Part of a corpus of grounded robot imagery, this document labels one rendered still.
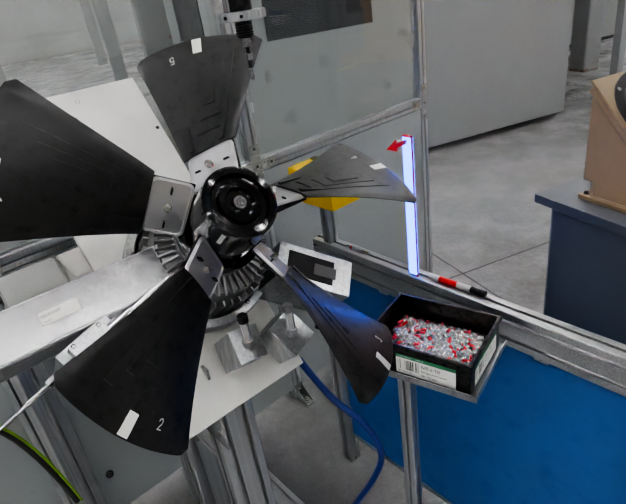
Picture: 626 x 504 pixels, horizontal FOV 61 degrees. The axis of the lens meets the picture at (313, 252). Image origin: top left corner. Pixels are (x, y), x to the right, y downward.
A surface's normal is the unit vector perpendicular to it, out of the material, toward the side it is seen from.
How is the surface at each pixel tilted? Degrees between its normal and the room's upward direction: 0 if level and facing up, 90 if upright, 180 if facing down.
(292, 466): 0
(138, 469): 90
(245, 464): 90
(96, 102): 50
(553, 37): 90
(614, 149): 90
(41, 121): 72
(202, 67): 42
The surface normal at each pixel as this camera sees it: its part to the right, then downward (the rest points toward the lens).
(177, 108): -0.33, -0.20
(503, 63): 0.40, 0.38
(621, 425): -0.74, 0.40
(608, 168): -0.89, 0.31
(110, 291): 0.42, -0.36
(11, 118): 0.29, 0.09
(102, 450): 0.66, 0.27
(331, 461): -0.12, -0.88
